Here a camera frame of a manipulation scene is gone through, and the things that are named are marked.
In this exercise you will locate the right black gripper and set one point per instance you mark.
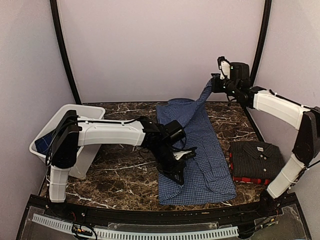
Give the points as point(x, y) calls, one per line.
point(216, 88)

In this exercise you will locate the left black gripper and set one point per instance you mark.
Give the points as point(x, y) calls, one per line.
point(171, 172)

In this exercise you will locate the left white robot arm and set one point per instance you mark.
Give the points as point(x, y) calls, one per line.
point(74, 132)

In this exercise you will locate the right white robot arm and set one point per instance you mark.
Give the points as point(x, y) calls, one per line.
point(304, 119)

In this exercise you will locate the folded black striped shirt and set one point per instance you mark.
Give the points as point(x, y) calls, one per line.
point(270, 153)

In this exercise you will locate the folded red plaid shirt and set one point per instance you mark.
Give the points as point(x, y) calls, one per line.
point(247, 180)

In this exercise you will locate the dark blue plaid shirt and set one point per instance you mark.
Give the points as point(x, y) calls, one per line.
point(42, 144)

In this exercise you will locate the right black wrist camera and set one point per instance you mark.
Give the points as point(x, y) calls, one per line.
point(233, 70)

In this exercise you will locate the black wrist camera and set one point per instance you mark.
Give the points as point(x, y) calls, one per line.
point(233, 70)
point(173, 132)

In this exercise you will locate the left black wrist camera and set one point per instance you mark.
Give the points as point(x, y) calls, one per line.
point(173, 132)

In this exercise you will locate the right black frame post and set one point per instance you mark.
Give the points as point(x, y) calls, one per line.
point(261, 42)

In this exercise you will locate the black frame post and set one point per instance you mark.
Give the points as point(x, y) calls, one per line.
point(261, 42)
point(63, 51)

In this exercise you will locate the white slotted cable duct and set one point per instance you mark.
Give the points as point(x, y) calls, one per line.
point(121, 231)

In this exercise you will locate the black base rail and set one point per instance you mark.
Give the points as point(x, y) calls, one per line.
point(287, 222)

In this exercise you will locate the left black frame post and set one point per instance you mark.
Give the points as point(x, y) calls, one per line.
point(63, 51)

